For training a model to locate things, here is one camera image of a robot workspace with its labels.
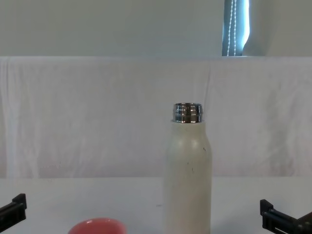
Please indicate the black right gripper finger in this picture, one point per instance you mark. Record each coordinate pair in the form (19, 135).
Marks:
(268, 214)

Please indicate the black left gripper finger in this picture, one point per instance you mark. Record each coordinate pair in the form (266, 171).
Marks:
(17, 207)

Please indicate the cream vacuum bottle steel neck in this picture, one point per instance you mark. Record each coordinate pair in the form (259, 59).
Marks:
(187, 175)

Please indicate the white table cloth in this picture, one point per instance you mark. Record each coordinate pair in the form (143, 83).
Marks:
(97, 200)

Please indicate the pink cup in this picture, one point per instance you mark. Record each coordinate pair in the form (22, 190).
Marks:
(97, 226)

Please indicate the white wrinkled backdrop cloth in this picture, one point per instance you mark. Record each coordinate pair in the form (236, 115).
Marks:
(85, 117)

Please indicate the white curtain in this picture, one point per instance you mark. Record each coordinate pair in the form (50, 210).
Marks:
(97, 26)

